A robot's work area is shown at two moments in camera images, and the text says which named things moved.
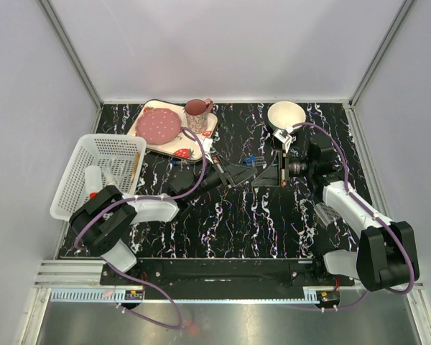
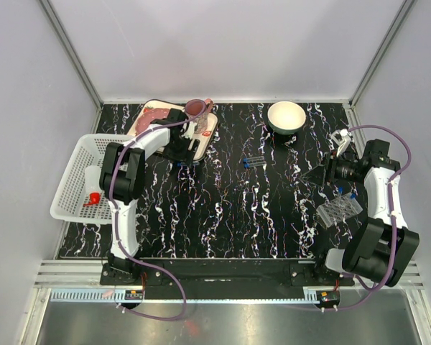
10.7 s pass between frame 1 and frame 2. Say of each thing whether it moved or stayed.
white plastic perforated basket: stayed
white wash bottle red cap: stayed
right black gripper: moved
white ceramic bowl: stayed
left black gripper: moved
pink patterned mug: stayed
